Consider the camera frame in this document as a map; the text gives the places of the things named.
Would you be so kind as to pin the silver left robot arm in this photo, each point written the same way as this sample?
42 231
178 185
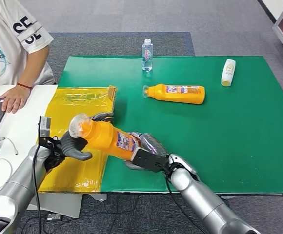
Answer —
17 184

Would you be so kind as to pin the orange bottle with clear cap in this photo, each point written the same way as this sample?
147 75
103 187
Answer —
178 96

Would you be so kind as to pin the green table mat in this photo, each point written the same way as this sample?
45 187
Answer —
229 135

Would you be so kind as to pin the orange bottle with white cap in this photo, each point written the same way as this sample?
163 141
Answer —
104 139

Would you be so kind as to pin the person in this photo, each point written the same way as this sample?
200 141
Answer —
0 48

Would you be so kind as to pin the grey table bracket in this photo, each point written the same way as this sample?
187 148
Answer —
98 197

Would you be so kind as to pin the floor power strip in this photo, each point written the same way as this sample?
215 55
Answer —
54 217

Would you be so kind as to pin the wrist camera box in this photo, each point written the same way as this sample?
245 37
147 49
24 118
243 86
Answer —
148 160
45 126

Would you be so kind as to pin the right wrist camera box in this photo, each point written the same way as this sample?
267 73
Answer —
148 160

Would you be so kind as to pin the grey table support plate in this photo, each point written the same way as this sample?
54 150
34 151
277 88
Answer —
66 205

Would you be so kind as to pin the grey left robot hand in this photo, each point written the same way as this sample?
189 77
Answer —
72 148

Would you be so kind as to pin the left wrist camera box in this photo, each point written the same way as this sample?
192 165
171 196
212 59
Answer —
45 126

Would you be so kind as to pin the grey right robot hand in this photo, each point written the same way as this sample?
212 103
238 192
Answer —
151 143

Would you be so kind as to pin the yellow film wrapped cardboard box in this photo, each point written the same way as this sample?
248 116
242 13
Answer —
78 103

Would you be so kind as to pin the person's hand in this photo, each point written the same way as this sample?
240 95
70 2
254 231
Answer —
14 98

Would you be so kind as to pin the white cream bottle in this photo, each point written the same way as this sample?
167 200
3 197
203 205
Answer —
228 72

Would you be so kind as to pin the clear water bottle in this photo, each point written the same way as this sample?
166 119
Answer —
147 56

